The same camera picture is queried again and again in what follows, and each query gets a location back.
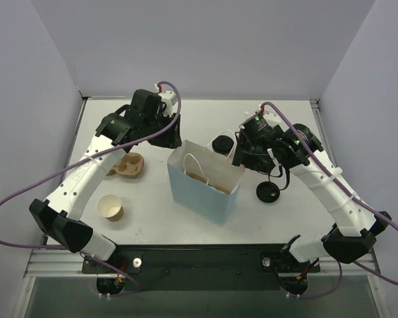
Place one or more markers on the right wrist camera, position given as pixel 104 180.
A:
pixel 270 116

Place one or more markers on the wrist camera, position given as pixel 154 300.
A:
pixel 270 116
pixel 168 99

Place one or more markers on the light blue paper bag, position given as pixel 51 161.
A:
pixel 196 196

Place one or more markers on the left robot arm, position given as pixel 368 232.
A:
pixel 149 116

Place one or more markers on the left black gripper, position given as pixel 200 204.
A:
pixel 167 133

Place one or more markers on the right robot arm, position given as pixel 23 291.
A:
pixel 261 146

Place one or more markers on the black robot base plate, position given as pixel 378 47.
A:
pixel 201 267

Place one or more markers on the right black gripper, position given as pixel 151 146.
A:
pixel 244 154

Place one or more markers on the black plastic cup lid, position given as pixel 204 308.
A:
pixel 222 144

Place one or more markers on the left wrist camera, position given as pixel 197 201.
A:
pixel 168 99

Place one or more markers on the brown cardboard cup carrier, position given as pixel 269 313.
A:
pixel 130 166

